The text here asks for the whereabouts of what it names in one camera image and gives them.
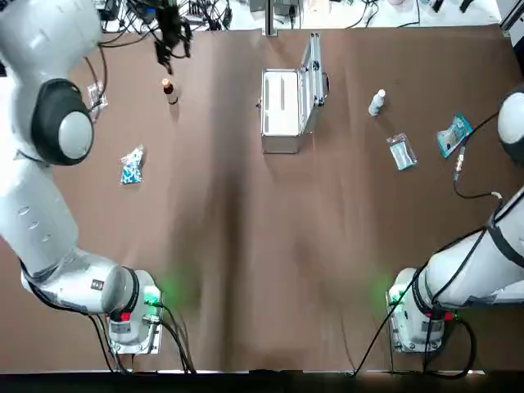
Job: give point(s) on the clear bag of swabs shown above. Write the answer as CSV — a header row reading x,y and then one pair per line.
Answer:
x,y
98,98

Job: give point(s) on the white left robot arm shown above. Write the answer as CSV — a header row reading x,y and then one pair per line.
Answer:
x,y
37,213

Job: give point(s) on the silver aluminium medicine case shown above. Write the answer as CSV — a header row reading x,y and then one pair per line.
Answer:
x,y
282,110

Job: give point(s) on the aluminium frame strut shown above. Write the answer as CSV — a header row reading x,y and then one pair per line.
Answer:
x,y
513,16

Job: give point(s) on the brown bottle orange cap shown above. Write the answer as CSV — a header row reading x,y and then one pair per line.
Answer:
x,y
171,93

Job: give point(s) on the clear zip bag white pad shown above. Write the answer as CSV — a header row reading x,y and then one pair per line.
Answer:
x,y
402,152

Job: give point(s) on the grey usb hub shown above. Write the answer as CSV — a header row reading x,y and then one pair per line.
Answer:
x,y
196,9

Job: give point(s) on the blue plastic packet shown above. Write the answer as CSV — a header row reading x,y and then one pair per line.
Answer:
x,y
453,136

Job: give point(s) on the aluminium post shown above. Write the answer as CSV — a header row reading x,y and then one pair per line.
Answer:
x,y
271,18

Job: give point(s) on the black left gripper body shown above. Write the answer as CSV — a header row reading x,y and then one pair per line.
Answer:
x,y
170,26

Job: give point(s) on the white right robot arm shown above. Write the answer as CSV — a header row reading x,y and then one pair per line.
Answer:
x,y
462,286

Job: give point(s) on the white plastic bottle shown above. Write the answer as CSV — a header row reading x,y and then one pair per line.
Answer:
x,y
376,104

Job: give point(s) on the blue white capsule bag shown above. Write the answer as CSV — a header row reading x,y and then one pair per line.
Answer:
x,y
132,168

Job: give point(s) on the black power adapter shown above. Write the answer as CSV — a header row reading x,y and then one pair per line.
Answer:
x,y
286,6

